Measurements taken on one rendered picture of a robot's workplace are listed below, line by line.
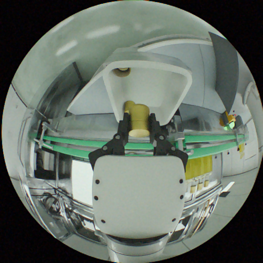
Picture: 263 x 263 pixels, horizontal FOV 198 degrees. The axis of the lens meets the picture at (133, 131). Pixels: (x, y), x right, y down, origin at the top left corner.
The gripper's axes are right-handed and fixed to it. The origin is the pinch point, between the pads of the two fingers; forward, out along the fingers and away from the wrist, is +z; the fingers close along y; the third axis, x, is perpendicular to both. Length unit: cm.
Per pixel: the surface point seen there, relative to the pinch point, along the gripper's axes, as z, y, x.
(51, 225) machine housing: -80, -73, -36
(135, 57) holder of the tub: 9.3, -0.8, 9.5
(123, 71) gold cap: 12.4, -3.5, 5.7
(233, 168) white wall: -67, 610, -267
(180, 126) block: 8.9, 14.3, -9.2
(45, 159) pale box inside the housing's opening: -5, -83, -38
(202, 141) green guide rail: 4.5, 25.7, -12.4
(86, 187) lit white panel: -13, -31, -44
